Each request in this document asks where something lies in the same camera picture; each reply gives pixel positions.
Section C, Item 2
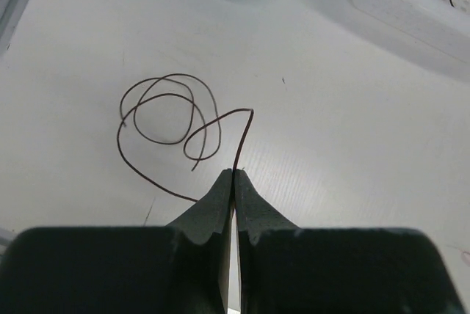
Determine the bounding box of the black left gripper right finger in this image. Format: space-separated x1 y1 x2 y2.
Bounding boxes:
234 170 465 313

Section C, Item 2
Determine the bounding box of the white perforated basket left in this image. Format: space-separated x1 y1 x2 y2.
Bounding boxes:
286 0 470 84

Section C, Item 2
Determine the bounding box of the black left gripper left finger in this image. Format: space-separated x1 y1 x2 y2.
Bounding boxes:
1 169 233 313

